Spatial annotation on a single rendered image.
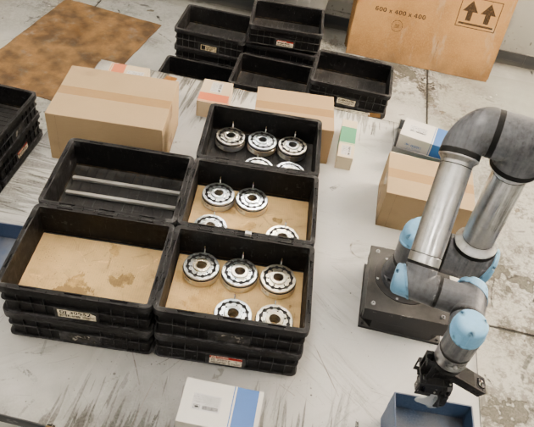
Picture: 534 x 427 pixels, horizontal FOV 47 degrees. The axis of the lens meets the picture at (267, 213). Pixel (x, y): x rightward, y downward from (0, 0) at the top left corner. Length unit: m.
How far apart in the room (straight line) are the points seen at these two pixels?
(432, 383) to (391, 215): 0.78
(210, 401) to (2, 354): 0.59
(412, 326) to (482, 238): 0.36
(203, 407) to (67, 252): 0.60
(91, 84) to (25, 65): 1.83
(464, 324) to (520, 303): 1.79
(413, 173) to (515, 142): 0.77
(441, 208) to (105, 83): 1.35
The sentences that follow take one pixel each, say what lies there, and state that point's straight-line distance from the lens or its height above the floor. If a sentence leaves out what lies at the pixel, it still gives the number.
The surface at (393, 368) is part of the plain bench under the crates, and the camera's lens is 1.84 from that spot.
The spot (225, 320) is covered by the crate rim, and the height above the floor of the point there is 0.93.
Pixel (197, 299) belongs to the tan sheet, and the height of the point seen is 0.83.
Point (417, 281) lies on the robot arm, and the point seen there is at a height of 1.15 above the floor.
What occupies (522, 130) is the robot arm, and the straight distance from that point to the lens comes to 1.48.
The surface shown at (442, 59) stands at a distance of 4.54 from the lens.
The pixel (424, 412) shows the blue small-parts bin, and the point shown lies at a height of 0.77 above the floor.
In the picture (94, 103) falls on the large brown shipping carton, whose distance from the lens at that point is 2.23.
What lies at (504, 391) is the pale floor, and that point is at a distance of 2.84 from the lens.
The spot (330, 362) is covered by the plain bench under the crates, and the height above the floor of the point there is 0.70.
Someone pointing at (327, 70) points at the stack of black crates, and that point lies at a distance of 3.31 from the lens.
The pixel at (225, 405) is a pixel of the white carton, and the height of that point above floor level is 0.79.
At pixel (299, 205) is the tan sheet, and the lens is 1.99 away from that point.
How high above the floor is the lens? 2.21
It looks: 45 degrees down
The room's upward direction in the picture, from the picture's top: 10 degrees clockwise
